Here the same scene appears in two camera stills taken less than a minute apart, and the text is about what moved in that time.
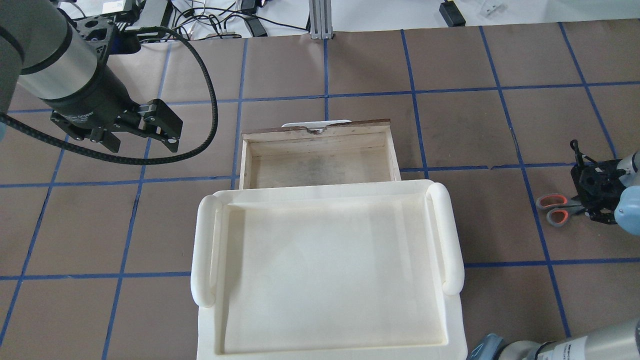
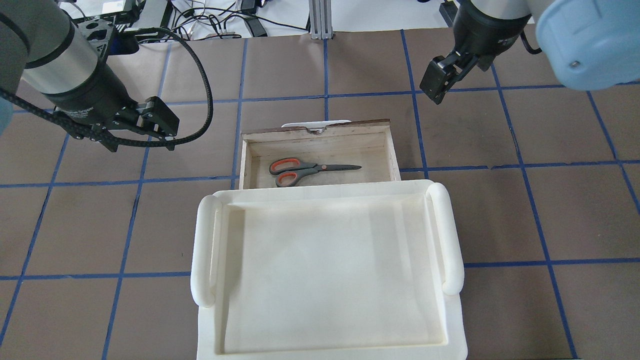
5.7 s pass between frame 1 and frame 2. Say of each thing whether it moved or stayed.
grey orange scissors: moved
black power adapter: stayed
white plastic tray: stayed
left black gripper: stayed
